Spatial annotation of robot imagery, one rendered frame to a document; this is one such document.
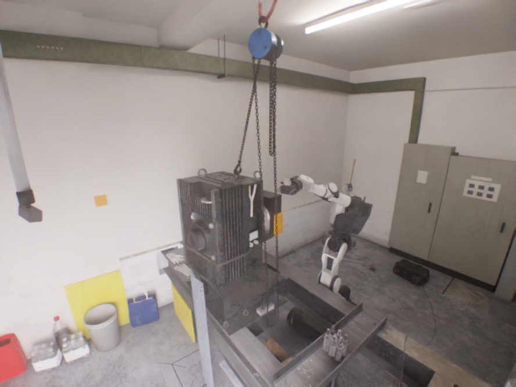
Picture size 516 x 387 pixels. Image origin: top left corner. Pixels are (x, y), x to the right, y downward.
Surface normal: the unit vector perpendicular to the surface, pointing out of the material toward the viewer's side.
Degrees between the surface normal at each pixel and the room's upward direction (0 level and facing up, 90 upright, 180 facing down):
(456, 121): 90
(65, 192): 90
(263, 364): 0
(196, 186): 90
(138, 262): 90
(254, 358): 0
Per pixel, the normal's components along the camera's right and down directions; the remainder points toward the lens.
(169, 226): 0.62, 0.22
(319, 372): 0.00, -0.96
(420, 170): -0.79, 0.18
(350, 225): -0.12, 0.23
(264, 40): -0.56, 0.26
